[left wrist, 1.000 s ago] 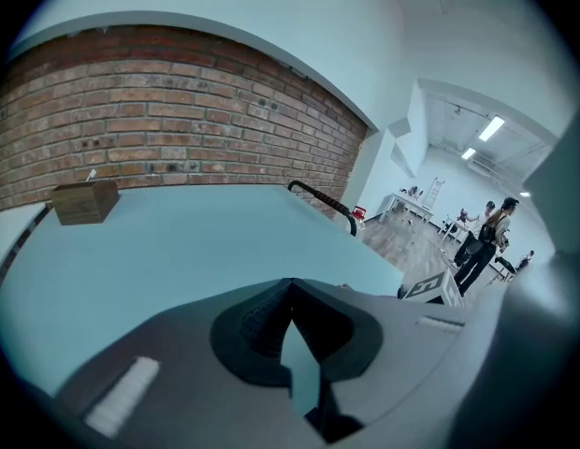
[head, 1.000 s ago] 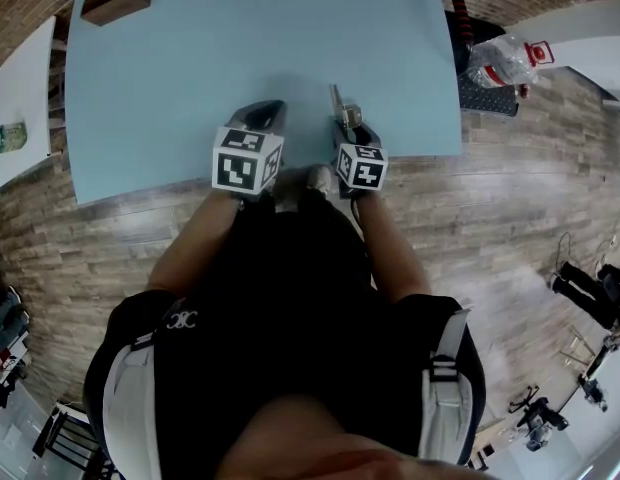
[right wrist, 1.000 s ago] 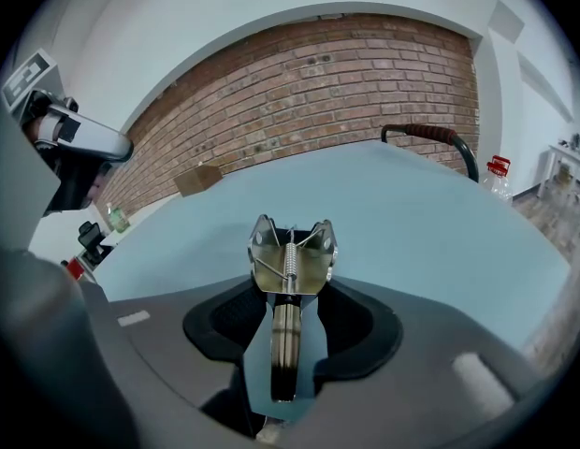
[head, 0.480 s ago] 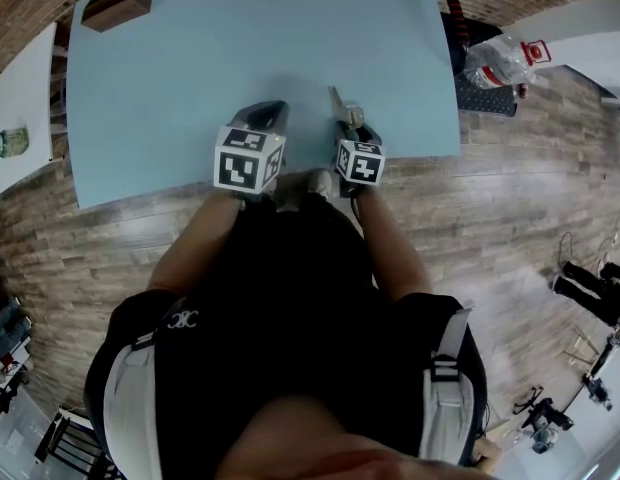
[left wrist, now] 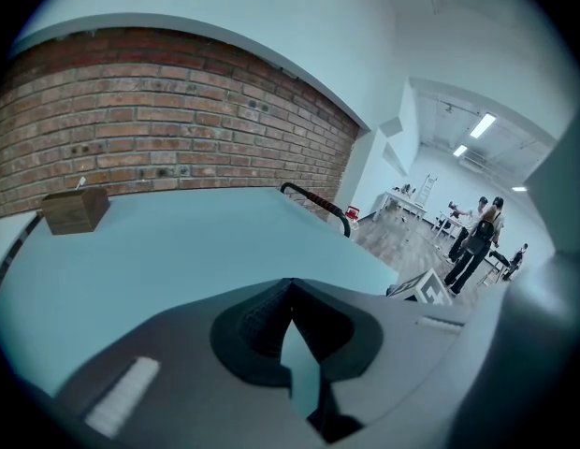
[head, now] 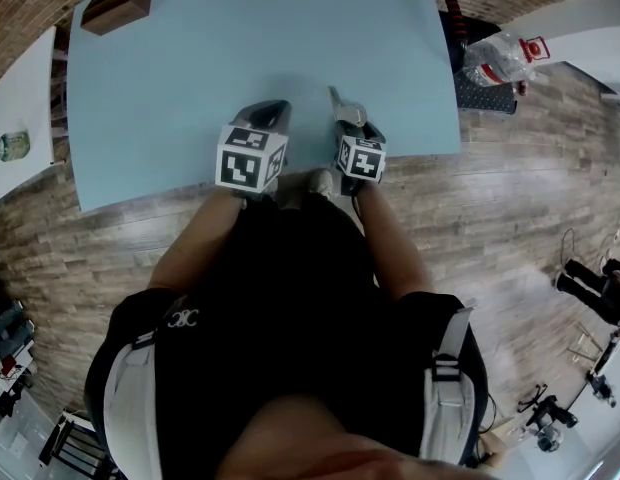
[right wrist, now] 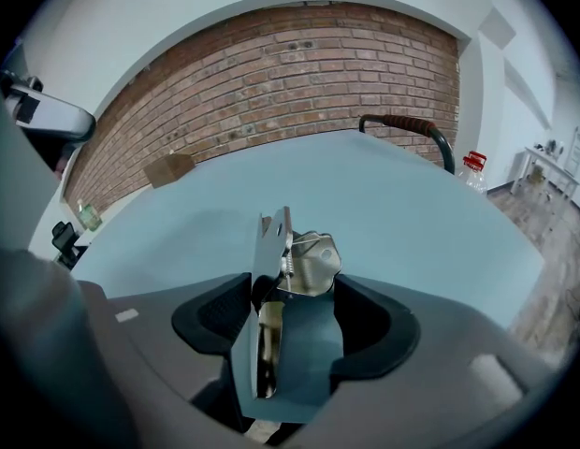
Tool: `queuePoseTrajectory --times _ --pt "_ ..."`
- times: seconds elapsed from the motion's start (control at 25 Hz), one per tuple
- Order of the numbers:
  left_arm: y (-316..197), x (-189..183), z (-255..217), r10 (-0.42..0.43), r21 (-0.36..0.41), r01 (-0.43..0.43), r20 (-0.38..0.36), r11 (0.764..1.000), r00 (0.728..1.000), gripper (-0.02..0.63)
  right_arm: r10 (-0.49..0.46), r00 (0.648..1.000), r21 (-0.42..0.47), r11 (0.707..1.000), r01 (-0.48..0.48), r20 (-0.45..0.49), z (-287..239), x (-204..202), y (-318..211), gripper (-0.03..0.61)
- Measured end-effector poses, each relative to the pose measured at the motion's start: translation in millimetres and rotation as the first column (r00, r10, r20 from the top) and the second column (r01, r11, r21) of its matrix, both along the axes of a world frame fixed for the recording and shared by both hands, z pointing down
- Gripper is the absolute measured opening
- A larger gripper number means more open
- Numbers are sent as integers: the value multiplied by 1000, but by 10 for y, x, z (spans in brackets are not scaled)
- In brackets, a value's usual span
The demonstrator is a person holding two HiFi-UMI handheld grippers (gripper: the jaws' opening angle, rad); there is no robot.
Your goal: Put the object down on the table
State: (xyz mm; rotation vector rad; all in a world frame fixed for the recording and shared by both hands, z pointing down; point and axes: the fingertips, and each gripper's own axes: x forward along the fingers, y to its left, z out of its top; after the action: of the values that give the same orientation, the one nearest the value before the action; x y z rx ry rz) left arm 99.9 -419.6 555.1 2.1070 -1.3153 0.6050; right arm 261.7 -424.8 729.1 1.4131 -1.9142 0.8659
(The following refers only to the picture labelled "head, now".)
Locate black cart with red handle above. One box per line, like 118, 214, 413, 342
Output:
432, 0, 520, 117

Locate green drink can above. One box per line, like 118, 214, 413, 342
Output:
0, 130, 31, 162

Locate black equipment stand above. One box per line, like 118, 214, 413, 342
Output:
517, 382, 581, 452

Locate person's left forearm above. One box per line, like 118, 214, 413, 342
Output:
147, 187, 249, 294

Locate white table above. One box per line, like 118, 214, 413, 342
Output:
0, 26, 59, 204

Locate person's right forearm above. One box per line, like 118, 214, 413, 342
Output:
357, 182, 434, 302

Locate person's torso in black shirt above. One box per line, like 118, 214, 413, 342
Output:
84, 197, 489, 480

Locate clear water bottle red cap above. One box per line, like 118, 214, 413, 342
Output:
462, 30, 550, 88

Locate person's right grey shoe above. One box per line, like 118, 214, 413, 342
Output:
308, 167, 336, 202

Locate brown wooden box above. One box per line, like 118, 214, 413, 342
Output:
79, 0, 155, 37

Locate light blue table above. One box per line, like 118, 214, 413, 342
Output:
65, 0, 463, 214

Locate grey harness strap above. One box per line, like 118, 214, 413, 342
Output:
103, 335, 164, 480
419, 307, 476, 464

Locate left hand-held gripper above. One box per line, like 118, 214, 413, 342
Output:
214, 98, 294, 202

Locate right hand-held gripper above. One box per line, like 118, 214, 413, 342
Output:
327, 85, 388, 198

